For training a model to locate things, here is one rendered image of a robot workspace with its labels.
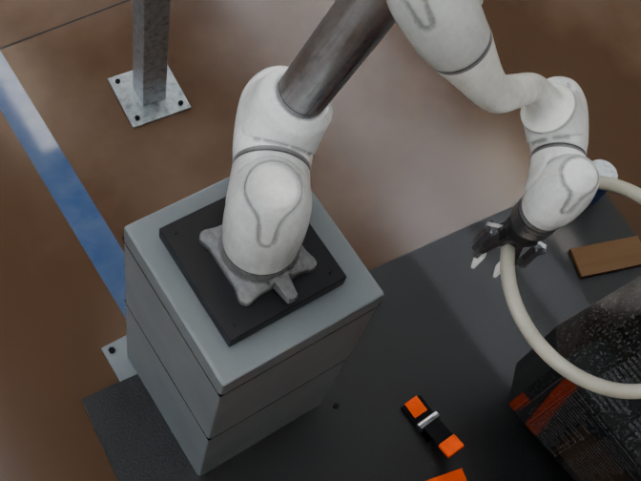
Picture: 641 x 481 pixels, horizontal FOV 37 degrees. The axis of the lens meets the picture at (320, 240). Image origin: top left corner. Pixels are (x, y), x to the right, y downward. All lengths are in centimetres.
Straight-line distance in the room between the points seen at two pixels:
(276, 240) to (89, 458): 111
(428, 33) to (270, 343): 82
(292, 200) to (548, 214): 46
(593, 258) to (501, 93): 172
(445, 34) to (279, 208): 52
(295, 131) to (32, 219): 131
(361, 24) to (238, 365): 72
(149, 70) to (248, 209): 131
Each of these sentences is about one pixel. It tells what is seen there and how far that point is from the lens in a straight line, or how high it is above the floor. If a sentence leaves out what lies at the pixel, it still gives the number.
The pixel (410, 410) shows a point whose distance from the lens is 275.
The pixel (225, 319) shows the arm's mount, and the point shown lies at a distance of 188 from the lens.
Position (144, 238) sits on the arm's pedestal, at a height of 80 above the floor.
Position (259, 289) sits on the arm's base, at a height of 86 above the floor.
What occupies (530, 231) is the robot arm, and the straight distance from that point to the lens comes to 183.
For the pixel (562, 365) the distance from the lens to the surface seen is 191.
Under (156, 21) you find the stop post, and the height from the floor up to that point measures 41.
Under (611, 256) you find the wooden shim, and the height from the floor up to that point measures 3.
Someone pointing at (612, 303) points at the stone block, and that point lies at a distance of 233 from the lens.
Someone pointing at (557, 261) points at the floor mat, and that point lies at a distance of 311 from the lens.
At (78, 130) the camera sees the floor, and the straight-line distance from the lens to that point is 306.
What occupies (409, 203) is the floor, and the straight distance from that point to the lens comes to 305.
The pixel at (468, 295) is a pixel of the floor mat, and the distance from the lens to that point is 295.
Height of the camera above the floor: 258
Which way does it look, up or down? 62 degrees down
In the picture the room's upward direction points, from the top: 21 degrees clockwise
